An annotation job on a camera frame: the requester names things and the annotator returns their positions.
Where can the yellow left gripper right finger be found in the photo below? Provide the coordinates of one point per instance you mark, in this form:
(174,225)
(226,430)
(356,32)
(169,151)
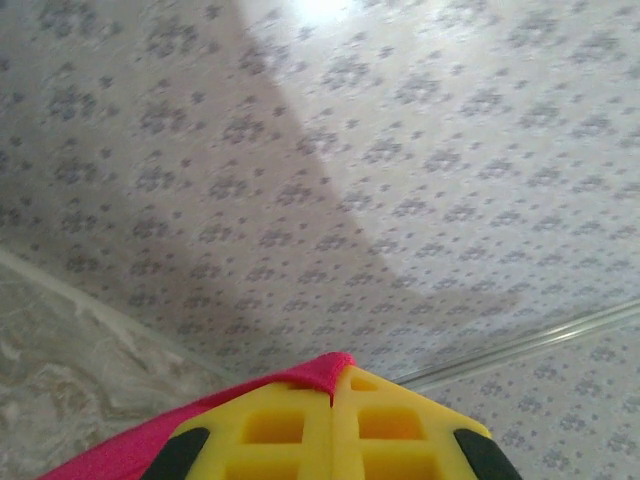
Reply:
(400,450)

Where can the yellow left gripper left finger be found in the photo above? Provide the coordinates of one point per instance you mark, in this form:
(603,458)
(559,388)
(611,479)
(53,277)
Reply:
(280,450)

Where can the red t-shirt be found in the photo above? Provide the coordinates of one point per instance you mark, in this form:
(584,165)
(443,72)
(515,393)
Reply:
(125,445)

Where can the aluminium frame post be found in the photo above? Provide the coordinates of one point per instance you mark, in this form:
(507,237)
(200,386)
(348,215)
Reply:
(525,345)

